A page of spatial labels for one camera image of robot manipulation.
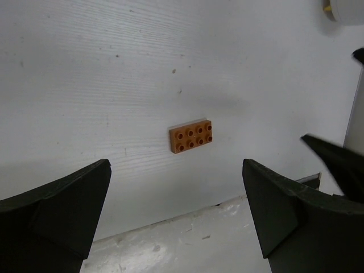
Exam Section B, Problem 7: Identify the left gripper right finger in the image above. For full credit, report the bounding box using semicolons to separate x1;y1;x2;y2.
242;159;363;272

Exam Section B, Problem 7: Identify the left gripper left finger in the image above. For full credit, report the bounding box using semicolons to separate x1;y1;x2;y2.
1;159;111;272

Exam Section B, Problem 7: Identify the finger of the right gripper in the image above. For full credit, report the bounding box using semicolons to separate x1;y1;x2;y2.
352;47;364;65
301;134;363;199

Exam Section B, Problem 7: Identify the white divided round container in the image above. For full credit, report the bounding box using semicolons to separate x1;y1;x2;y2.
323;0;364;26

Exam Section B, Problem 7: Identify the orange 2x4 lego plate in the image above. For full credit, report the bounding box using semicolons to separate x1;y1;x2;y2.
169;120;213;154

